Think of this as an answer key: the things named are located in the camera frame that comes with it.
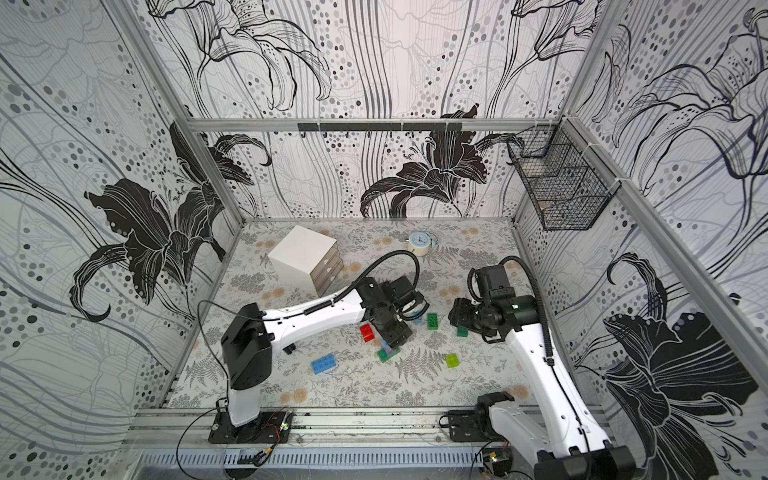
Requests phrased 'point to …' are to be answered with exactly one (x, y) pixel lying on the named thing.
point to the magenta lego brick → (389, 350)
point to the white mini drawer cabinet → (306, 261)
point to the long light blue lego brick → (324, 363)
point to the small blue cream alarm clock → (420, 243)
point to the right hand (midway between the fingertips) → (462, 314)
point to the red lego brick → (367, 332)
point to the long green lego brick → (384, 355)
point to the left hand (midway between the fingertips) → (393, 335)
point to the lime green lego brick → (452, 360)
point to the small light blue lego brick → (385, 345)
